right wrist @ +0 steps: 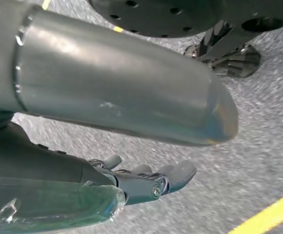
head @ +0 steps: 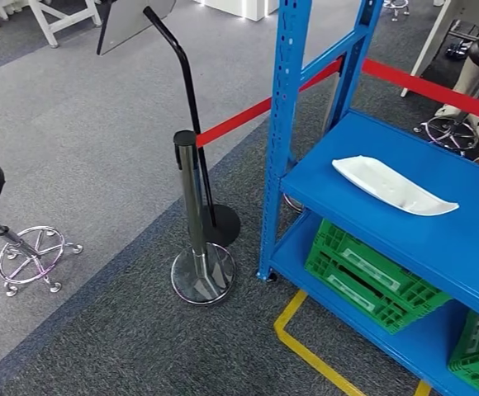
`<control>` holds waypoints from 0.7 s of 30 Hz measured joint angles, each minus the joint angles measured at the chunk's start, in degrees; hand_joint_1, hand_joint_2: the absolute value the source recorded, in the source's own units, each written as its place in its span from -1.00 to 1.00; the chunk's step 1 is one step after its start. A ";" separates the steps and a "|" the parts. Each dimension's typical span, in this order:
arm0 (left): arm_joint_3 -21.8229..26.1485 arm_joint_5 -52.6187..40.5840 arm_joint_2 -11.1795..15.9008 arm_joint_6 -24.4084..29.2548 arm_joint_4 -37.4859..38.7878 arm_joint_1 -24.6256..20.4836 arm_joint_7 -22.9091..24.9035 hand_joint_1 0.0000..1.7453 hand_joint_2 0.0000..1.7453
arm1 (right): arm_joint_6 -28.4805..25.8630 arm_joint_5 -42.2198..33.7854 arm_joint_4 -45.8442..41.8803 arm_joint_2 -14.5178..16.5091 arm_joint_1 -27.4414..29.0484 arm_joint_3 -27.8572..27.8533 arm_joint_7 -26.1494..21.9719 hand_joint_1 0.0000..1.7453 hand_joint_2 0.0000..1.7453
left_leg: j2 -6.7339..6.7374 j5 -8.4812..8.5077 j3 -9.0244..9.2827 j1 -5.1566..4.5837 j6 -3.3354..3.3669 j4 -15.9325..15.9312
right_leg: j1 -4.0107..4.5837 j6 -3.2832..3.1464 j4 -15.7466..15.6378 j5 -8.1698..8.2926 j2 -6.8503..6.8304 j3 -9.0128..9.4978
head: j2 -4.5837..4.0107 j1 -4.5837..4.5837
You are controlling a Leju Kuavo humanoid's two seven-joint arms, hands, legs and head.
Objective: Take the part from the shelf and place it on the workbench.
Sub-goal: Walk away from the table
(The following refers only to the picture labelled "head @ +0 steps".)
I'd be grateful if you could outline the white plastic shell part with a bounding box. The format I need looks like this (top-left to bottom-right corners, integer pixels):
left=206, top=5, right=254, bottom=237
left=331, top=155, right=460, bottom=217

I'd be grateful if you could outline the blue metal shelf rack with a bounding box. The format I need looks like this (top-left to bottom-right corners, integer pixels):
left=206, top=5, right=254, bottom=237
left=257, top=0, right=479, bottom=396

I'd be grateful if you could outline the stanchion with round base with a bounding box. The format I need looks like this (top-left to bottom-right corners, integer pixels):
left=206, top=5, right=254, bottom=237
left=170, top=130, right=237, bottom=306
left=95, top=0, right=241, bottom=248

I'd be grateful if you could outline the yellow floor tape square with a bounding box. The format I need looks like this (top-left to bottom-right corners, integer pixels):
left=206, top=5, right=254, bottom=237
left=273, top=290, right=432, bottom=396

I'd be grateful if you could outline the white low platform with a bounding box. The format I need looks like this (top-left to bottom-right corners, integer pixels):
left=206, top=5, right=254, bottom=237
left=194, top=0, right=282, bottom=23

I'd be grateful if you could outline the chrome chair base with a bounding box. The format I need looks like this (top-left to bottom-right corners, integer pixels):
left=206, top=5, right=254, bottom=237
left=383, top=0, right=410, bottom=23

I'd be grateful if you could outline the white desk panel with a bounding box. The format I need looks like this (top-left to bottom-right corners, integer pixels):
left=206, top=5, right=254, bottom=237
left=400, top=0, right=479, bottom=98

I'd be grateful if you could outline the seated person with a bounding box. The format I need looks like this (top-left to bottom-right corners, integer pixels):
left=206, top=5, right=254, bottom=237
left=435, top=0, right=479, bottom=149

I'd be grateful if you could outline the white table frame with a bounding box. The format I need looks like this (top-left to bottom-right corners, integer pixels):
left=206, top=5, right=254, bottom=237
left=27, top=0, right=103, bottom=50

